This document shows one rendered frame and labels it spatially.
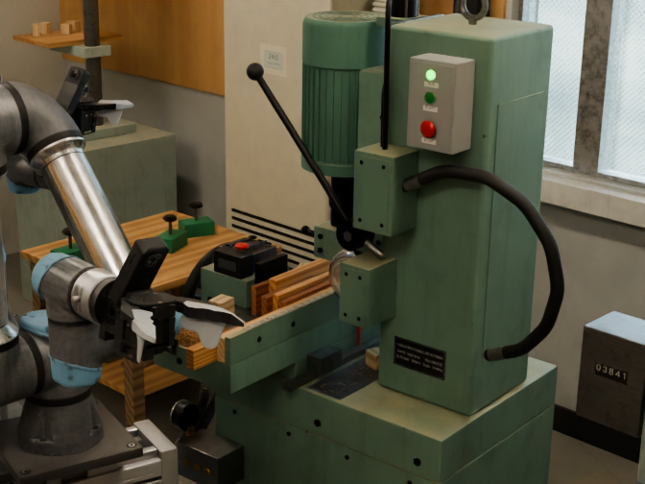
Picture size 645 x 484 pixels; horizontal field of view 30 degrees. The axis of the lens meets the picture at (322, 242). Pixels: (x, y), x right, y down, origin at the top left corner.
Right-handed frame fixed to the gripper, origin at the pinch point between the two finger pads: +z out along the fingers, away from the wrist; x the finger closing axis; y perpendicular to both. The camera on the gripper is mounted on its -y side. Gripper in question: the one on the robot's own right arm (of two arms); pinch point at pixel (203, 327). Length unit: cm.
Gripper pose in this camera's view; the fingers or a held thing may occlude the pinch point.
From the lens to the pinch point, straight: 157.0
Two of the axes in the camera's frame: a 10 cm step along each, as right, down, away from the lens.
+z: 7.1, 2.4, -6.6
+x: -7.0, 0.9, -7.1
